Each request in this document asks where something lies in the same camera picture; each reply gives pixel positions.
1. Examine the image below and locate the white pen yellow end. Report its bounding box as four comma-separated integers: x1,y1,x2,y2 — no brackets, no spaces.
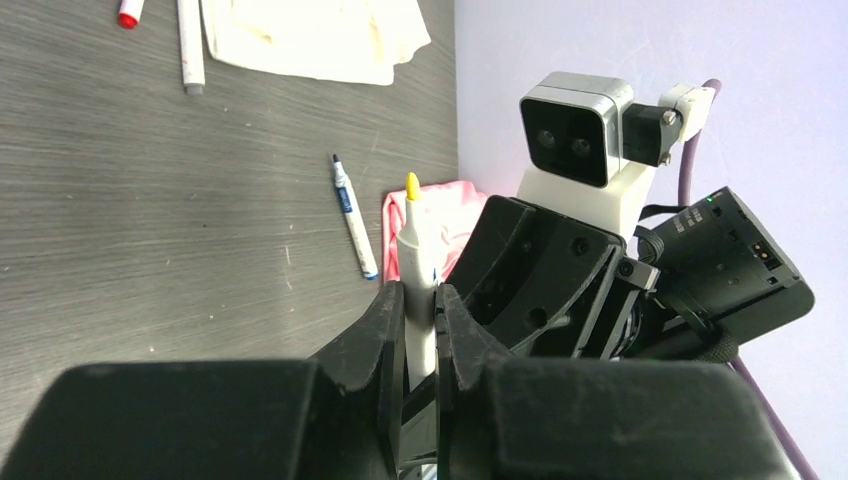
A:
396,172,441,389

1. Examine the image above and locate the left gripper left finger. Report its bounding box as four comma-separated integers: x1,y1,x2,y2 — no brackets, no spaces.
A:
1,282,405,479

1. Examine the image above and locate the white acrylic marker grey tip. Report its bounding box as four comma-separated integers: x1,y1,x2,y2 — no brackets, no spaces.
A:
176,0,205,96

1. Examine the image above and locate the white blue marker pen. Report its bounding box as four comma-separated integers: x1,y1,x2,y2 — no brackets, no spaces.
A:
331,154,379,280

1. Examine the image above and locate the white folded cloth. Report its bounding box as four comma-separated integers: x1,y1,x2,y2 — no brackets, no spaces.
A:
201,1,431,86

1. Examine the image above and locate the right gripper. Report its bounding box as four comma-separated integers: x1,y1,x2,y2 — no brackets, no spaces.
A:
447,195,660,360

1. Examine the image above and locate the white red marker pen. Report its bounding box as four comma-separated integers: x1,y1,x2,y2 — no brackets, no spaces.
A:
117,0,145,30

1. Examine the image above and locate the pink cloth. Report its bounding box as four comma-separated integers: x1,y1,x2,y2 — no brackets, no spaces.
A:
382,180,489,281

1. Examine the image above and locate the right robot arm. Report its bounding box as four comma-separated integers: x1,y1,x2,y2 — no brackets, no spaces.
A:
447,188,815,363

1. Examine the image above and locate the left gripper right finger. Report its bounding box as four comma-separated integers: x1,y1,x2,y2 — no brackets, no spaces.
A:
435,285,795,479

